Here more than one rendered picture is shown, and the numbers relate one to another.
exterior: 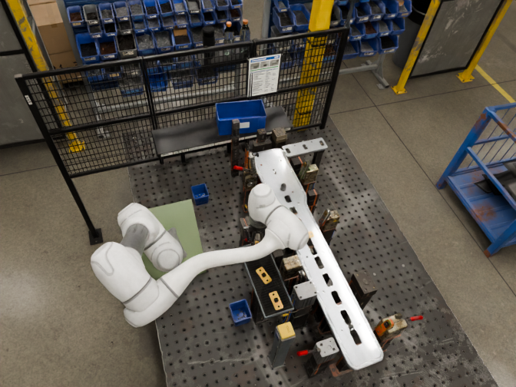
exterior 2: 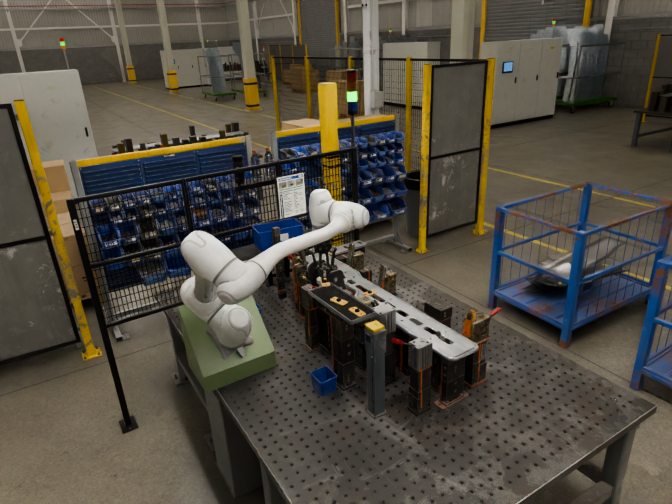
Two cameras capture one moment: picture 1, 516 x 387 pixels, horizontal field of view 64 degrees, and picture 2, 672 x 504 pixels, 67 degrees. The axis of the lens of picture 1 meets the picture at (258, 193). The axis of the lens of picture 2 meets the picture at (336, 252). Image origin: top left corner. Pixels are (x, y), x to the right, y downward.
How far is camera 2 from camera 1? 135 cm
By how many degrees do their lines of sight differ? 30
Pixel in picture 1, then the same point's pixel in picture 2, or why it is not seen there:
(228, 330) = (315, 401)
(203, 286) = (277, 376)
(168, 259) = (239, 317)
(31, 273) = (49, 477)
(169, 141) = not seen: hidden behind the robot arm
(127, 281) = (219, 251)
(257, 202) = (317, 198)
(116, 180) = (144, 372)
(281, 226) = (343, 206)
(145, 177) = not seen: hidden behind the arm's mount
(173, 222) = not seen: hidden behind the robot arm
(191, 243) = (255, 328)
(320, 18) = (330, 141)
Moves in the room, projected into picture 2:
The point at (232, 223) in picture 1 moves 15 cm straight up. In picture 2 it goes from (291, 328) to (289, 306)
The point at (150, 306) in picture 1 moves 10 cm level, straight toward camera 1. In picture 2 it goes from (242, 276) to (257, 284)
